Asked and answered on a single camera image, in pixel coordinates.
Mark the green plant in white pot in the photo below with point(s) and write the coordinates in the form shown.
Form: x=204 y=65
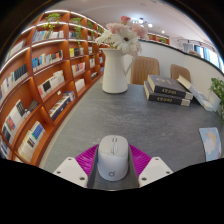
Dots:
x=218 y=88

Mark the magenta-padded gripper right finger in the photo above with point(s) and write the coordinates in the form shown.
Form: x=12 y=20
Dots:
x=155 y=170

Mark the orange shelf unit with plants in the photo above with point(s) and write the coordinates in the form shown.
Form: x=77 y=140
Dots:
x=158 y=37

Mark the pastel cloud print mouse pad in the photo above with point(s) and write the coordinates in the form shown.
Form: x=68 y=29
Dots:
x=210 y=143

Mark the white computer mouse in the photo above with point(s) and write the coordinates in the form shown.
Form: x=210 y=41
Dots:
x=112 y=160

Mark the tan upholstered chair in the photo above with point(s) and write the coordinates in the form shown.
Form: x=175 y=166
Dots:
x=145 y=69
x=180 y=71

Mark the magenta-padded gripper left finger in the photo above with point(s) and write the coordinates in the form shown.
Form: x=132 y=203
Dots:
x=70 y=170

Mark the globe bulb chandelier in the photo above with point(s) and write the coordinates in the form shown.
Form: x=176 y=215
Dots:
x=141 y=22

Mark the window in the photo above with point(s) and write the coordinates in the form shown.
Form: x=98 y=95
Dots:
x=210 y=56

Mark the long orange bookshelf unit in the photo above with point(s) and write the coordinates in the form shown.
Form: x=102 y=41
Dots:
x=43 y=80

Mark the white pitcher vase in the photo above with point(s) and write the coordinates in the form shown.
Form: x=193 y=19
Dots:
x=114 y=73

